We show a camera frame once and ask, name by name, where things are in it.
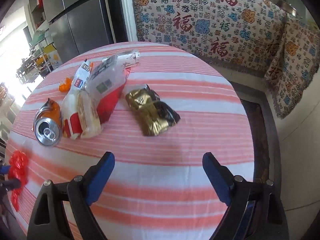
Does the red plastic wrapper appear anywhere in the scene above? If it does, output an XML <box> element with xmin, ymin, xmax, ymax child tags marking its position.
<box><xmin>8</xmin><ymin>150</ymin><xmax>29</xmax><ymax>212</ymax></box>

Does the crushed orange soda can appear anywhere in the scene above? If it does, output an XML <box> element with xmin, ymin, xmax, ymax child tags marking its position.
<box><xmin>33</xmin><ymin>98</ymin><xmax>62</xmax><ymax>147</ymax></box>

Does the red white paper cup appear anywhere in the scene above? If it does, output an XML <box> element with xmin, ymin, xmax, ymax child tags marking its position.
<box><xmin>61</xmin><ymin>90</ymin><xmax>82</xmax><ymax>140</ymax></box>

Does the clear cracker packet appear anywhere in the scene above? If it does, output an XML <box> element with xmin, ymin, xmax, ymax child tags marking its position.
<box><xmin>76</xmin><ymin>90</ymin><xmax>102</xmax><ymax>139</ymax></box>

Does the orange white snack wrapper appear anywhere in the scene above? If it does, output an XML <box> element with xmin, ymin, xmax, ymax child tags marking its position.
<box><xmin>59</xmin><ymin>77</ymin><xmax>72</xmax><ymax>93</ymax></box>

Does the gold black snack wrapper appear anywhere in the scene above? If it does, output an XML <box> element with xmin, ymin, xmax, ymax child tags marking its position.
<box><xmin>123</xmin><ymin>84</ymin><xmax>181</xmax><ymax>137</ymax></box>

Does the metal storage rack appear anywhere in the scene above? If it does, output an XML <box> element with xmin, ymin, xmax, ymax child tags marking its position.
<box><xmin>16</xmin><ymin>27</ymin><xmax>62</xmax><ymax>84</ymax></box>

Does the red flat snack packet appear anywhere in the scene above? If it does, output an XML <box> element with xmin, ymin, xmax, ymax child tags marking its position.
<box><xmin>97</xmin><ymin>68</ymin><xmax>131</xmax><ymax>124</ymax></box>

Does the pink striped tablecloth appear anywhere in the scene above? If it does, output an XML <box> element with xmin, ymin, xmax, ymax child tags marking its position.
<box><xmin>6</xmin><ymin>42</ymin><xmax>254</xmax><ymax>239</ymax></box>

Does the grey refrigerator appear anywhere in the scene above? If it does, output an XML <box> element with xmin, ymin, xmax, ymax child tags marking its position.
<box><xmin>43</xmin><ymin>0</ymin><xmax>114</xmax><ymax>63</ymax></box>

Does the patterned fu character cloth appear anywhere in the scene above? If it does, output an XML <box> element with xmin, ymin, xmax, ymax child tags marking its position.
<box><xmin>133</xmin><ymin>0</ymin><xmax>319</xmax><ymax>119</ymax></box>

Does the steel pot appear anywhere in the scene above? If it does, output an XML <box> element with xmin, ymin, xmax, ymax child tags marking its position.
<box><xmin>276</xmin><ymin>0</ymin><xmax>301</xmax><ymax>18</ymax></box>

